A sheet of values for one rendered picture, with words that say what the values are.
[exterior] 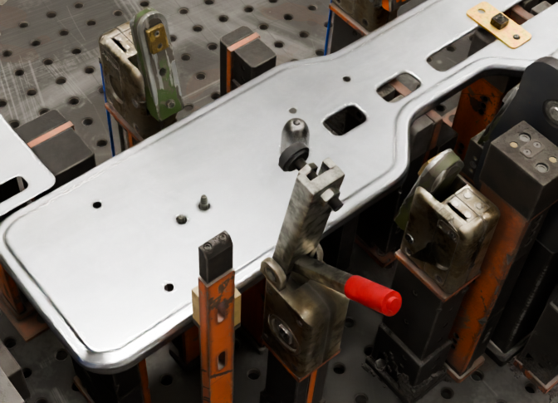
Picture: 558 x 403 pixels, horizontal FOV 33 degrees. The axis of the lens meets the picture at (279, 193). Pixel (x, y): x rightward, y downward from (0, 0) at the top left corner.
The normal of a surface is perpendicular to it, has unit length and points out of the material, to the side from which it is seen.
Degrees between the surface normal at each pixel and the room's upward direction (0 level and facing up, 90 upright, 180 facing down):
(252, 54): 0
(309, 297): 0
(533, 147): 0
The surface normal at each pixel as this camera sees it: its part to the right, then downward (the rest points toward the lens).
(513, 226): -0.77, 0.48
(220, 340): 0.64, 0.63
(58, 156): 0.04, -0.61
